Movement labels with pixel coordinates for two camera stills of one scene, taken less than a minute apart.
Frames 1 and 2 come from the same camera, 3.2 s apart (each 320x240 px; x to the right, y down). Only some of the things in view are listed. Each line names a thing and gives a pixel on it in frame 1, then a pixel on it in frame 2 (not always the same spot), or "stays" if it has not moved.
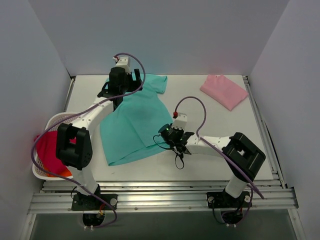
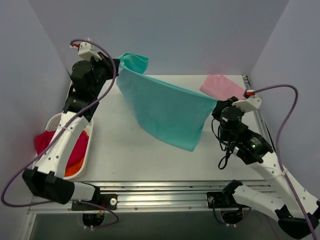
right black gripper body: [178, 146] -> [221, 107]
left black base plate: [93, 202] stays
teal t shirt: [138, 120] -> [166, 113]
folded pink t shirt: [223, 90] stays
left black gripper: [132, 84] -> [109, 66]
